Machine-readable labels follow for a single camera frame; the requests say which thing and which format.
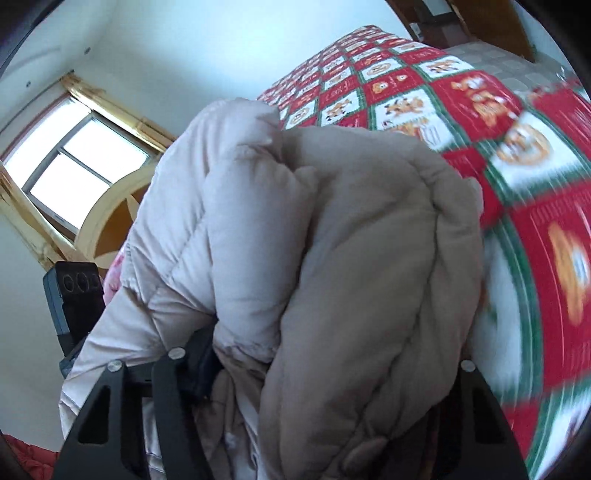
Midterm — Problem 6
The beige padded jacket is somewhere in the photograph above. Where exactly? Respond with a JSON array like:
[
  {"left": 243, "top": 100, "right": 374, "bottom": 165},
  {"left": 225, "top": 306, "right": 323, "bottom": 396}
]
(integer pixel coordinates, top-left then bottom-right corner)
[{"left": 59, "top": 97, "right": 486, "bottom": 480}]

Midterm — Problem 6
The grey checked bed sheet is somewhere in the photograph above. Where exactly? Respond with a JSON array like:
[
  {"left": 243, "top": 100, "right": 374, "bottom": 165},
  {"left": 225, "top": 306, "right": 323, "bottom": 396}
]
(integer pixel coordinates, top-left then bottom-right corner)
[{"left": 442, "top": 41, "right": 571, "bottom": 94}]

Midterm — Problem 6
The window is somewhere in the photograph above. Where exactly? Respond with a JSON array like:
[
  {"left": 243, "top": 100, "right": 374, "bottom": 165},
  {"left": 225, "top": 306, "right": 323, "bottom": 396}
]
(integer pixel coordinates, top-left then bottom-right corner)
[{"left": 2, "top": 95, "right": 156, "bottom": 232}]

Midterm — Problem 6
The red checked printed blanket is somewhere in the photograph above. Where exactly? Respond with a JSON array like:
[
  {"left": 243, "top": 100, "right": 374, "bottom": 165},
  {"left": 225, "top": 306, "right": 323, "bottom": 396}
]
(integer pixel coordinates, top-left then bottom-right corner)
[{"left": 256, "top": 25, "right": 591, "bottom": 477}]

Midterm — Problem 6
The yellow curtain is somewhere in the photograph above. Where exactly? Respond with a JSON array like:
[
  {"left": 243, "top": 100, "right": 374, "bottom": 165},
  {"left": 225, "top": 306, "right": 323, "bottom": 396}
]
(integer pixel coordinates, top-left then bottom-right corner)
[{"left": 0, "top": 73, "right": 177, "bottom": 269}]

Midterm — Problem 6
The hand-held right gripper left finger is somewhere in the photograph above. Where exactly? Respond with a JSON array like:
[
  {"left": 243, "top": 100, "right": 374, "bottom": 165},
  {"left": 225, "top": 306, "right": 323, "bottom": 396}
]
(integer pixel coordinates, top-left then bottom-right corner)
[{"left": 51, "top": 323, "right": 223, "bottom": 480}]

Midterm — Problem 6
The arched wooden headboard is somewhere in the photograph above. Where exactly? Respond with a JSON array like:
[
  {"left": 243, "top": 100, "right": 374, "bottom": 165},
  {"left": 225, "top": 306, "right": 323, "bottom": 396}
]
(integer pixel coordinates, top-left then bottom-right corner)
[{"left": 74, "top": 165, "right": 160, "bottom": 278}]

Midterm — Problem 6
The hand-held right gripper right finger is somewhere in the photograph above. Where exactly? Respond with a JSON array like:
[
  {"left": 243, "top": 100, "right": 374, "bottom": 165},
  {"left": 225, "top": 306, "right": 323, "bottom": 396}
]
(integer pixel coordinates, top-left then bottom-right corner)
[{"left": 438, "top": 359, "right": 530, "bottom": 480}]

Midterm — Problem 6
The pink cloth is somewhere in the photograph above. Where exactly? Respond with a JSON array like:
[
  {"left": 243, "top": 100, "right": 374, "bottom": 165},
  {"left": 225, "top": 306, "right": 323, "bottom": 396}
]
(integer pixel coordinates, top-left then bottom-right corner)
[{"left": 102, "top": 249, "right": 128, "bottom": 305}]

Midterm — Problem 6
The brown wooden cabinet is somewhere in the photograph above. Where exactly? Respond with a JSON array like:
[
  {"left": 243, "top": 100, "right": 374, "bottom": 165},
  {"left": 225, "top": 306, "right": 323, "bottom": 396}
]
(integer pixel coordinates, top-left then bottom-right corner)
[{"left": 387, "top": 0, "right": 537, "bottom": 64}]

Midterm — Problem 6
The red quilted cloth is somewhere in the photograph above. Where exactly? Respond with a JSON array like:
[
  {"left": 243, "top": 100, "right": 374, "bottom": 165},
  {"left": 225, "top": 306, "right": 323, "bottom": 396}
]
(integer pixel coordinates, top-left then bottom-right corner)
[{"left": 6, "top": 436, "right": 64, "bottom": 480}]

